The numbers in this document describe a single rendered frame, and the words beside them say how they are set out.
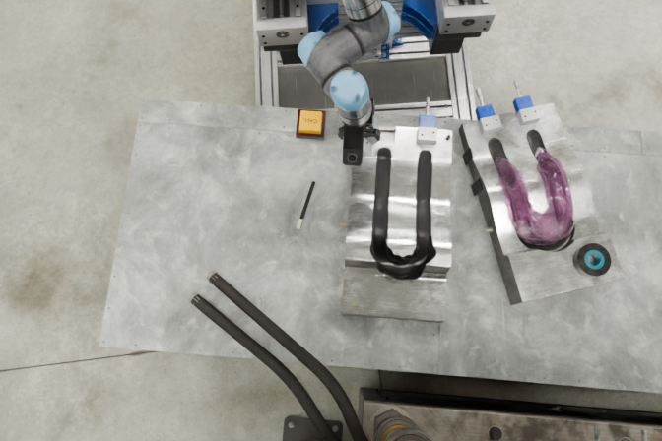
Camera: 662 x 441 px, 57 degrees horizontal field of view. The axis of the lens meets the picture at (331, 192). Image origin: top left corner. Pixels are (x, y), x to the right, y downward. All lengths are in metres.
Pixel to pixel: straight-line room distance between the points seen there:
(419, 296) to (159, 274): 0.69
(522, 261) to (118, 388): 1.63
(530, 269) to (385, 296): 0.36
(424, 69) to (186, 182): 1.15
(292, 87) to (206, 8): 0.67
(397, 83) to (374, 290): 1.10
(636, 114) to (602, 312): 1.31
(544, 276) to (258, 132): 0.85
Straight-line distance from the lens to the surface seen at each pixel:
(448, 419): 1.66
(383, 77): 2.45
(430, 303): 1.58
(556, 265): 1.61
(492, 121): 1.70
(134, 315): 1.71
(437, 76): 2.48
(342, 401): 1.49
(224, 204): 1.70
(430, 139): 1.61
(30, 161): 2.87
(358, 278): 1.57
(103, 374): 2.59
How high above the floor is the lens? 2.42
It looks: 75 degrees down
